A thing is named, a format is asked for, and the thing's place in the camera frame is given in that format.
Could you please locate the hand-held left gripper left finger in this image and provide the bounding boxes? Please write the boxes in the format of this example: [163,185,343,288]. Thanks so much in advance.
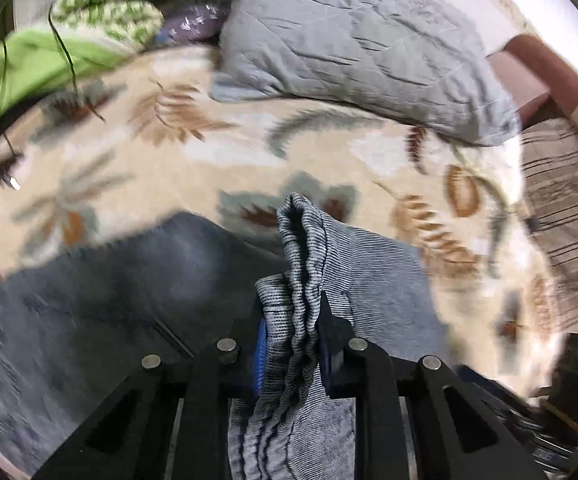
[34,285,266,480]

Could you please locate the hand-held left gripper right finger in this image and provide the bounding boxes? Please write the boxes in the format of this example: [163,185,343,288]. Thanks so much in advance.
[318,292,550,480]

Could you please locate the blue denim pants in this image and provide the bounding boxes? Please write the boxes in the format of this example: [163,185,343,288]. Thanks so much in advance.
[0,192,452,480]

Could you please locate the striped brown cloth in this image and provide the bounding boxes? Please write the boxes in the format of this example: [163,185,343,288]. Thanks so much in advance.
[520,116,578,337]

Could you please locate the leaf print blanket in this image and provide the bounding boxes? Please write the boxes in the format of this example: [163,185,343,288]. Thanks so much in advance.
[0,42,564,401]

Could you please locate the grey quilted pillow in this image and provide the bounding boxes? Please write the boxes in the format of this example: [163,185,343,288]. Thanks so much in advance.
[211,0,524,148]

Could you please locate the purple printed cloth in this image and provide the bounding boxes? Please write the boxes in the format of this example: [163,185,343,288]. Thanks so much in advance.
[160,2,231,45]

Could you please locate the lime green pillow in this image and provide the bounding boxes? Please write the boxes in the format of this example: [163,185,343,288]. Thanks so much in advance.
[0,26,137,142]

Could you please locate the green patterned quilt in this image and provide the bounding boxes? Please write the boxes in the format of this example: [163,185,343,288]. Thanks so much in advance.
[50,0,247,52]

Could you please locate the black cable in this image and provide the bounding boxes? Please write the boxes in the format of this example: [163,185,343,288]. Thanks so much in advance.
[0,1,79,192]

